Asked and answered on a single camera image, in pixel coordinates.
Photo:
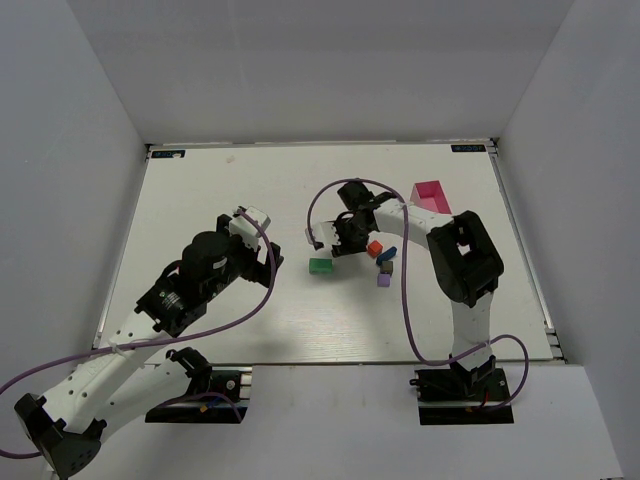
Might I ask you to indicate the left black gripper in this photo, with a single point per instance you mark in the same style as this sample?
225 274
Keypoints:
262 265

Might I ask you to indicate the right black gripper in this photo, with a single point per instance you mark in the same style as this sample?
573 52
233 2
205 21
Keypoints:
345 245

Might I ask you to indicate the green wood block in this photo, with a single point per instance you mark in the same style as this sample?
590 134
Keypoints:
318 266

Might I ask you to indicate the pink plastic box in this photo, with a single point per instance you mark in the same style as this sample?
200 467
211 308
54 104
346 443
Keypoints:
430 195

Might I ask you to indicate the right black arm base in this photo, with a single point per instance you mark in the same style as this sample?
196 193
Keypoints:
443 401

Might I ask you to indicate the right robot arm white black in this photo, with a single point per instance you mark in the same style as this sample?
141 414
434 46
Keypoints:
465 260

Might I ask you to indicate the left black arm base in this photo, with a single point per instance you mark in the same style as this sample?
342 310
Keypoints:
213 395

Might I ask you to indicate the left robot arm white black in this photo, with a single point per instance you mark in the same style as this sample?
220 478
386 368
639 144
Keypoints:
70 421

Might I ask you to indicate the red cube block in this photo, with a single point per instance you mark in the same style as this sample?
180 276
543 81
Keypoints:
374 249

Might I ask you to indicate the dark blue long block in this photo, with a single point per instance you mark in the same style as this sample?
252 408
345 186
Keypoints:
386 255

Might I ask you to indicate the olive brown cube block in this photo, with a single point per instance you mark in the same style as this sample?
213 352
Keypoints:
387 267

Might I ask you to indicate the small purple cube block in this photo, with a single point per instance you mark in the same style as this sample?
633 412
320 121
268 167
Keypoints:
383 280

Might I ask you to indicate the left blue table label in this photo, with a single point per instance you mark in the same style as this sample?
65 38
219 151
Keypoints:
168 154

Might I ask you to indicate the blue table label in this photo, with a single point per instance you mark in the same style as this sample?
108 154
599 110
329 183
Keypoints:
468 148
168 154

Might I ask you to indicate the right blue table label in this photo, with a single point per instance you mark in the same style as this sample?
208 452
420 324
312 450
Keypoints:
468 148

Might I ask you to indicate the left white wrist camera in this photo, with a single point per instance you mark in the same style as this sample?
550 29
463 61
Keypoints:
247 223

